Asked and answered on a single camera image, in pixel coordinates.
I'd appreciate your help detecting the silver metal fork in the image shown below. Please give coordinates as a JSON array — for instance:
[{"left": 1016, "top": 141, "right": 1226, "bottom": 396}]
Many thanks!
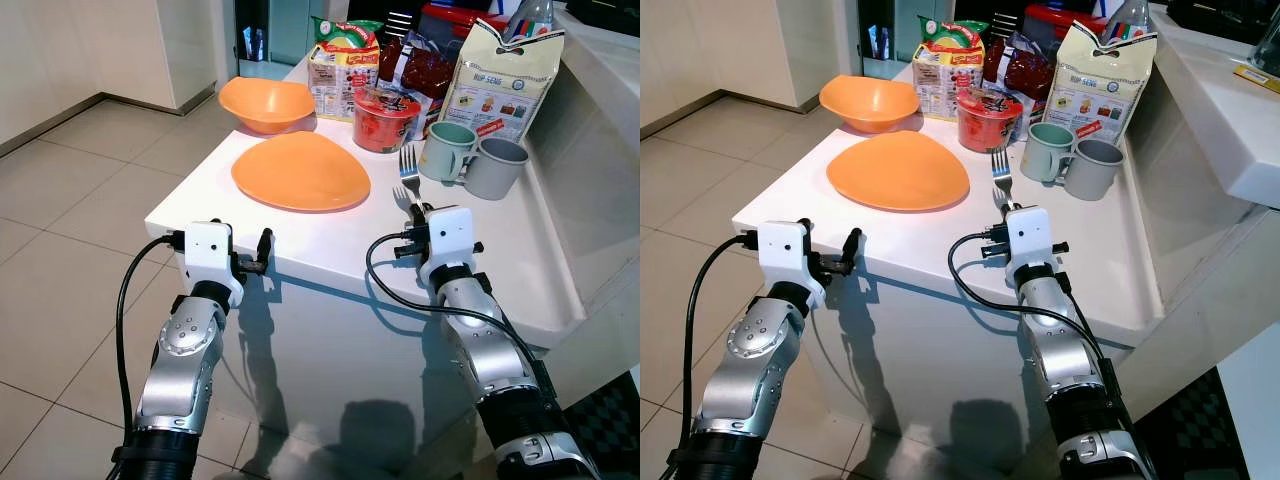
[
  {"left": 397, "top": 143, "right": 422, "bottom": 216},
  {"left": 990, "top": 147, "right": 1014, "bottom": 211}
]

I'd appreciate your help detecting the pale green mug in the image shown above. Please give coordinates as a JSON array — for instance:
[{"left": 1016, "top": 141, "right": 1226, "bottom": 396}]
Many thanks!
[
  {"left": 418, "top": 120, "right": 479, "bottom": 184},
  {"left": 1020, "top": 121, "right": 1079, "bottom": 184}
]

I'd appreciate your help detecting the orange plastic plate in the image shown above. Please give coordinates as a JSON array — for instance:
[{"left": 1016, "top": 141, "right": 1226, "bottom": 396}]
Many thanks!
[
  {"left": 230, "top": 131, "right": 372, "bottom": 214},
  {"left": 826, "top": 130, "right": 971, "bottom": 212}
]

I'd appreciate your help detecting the red instant noodle cup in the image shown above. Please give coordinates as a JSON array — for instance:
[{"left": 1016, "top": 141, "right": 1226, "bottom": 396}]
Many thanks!
[
  {"left": 955, "top": 86, "right": 1026, "bottom": 154},
  {"left": 352, "top": 86, "right": 423, "bottom": 154}
]

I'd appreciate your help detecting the grey mug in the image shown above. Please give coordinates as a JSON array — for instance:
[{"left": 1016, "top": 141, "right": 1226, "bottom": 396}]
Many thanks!
[
  {"left": 463, "top": 136, "right": 530, "bottom": 201},
  {"left": 1062, "top": 137, "right": 1126, "bottom": 202}
]

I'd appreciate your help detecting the white counter cabinet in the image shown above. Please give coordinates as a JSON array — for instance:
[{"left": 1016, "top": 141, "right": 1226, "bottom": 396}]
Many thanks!
[
  {"left": 732, "top": 55, "right": 1166, "bottom": 461},
  {"left": 145, "top": 55, "right": 591, "bottom": 461}
]

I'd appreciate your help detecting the dark red snack bag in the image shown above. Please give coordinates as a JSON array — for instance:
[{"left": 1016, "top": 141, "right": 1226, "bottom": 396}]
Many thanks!
[
  {"left": 983, "top": 30, "right": 1061, "bottom": 141},
  {"left": 378, "top": 30, "right": 456, "bottom": 141}
]

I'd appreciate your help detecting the orange plastic bowl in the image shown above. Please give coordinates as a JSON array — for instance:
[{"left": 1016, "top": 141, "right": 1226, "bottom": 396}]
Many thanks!
[
  {"left": 819, "top": 74, "right": 921, "bottom": 134},
  {"left": 218, "top": 75, "right": 317, "bottom": 135}
]

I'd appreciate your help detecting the cream cracker bag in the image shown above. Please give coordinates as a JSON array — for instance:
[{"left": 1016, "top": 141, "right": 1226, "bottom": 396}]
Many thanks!
[
  {"left": 440, "top": 18, "right": 566, "bottom": 143},
  {"left": 1042, "top": 18, "right": 1159, "bottom": 146}
]

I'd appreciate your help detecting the yellow green noodle packet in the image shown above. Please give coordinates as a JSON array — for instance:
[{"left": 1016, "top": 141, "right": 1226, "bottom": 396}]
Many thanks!
[
  {"left": 307, "top": 17, "right": 384, "bottom": 123},
  {"left": 912, "top": 17, "right": 987, "bottom": 121}
]

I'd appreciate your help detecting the red container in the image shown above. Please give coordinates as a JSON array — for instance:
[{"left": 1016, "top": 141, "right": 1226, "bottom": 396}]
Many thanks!
[
  {"left": 418, "top": 2, "right": 511, "bottom": 41},
  {"left": 1022, "top": 2, "right": 1106, "bottom": 39}
]

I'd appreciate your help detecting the white raised counter ledge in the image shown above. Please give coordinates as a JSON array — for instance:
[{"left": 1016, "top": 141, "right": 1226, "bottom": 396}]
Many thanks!
[
  {"left": 525, "top": 0, "right": 640, "bottom": 401},
  {"left": 1110, "top": 0, "right": 1280, "bottom": 421}
]

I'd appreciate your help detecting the clear water bottle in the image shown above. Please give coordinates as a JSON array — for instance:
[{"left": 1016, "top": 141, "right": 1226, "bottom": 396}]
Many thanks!
[
  {"left": 1100, "top": 0, "right": 1151, "bottom": 43},
  {"left": 505, "top": 0, "right": 554, "bottom": 43}
]

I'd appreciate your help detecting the white kitchen cabinet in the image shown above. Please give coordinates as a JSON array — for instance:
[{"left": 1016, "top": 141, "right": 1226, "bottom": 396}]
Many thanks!
[
  {"left": 640, "top": 0, "right": 816, "bottom": 141},
  {"left": 0, "top": 0, "right": 219, "bottom": 156}
]

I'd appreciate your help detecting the yellow label strip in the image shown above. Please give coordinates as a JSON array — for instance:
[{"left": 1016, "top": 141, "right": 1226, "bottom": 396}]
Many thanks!
[{"left": 1232, "top": 62, "right": 1280, "bottom": 96}]

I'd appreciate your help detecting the glass jar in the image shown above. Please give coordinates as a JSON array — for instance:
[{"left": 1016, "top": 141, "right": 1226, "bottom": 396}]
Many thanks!
[{"left": 1258, "top": 0, "right": 1280, "bottom": 79}]

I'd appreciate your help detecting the grey dining table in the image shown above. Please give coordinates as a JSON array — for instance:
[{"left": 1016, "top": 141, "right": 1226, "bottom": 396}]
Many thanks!
[{"left": 1215, "top": 320, "right": 1280, "bottom": 480}]

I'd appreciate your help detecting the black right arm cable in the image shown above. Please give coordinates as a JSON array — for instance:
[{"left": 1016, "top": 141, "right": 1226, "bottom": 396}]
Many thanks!
[
  {"left": 365, "top": 228, "right": 546, "bottom": 401},
  {"left": 947, "top": 228, "right": 1126, "bottom": 401}
]

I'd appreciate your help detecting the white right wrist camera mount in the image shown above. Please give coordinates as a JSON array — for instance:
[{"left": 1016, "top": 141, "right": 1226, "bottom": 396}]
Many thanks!
[
  {"left": 427, "top": 206, "right": 476, "bottom": 269},
  {"left": 1004, "top": 206, "right": 1058, "bottom": 269}
]

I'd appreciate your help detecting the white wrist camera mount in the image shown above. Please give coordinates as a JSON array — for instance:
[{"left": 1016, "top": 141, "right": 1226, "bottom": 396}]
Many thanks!
[
  {"left": 1004, "top": 206, "right": 1058, "bottom": 269},
  {"left": 757, "top": 220, "right": 827, "bottom": 309},
  {"left": 427, "top": 206, "right": 476, "bottom": 269},
  {"left": 182, "top": 221, "right": 244, "bottom": 306}
]

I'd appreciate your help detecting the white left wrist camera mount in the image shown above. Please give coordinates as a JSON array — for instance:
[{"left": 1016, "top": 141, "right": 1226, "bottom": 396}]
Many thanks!
[
  {"left": 182, "top": 221, "right": 244, "bottom": 306},
  {"left": 757, "top": 220, "right": 827, "bottom": 309}
]

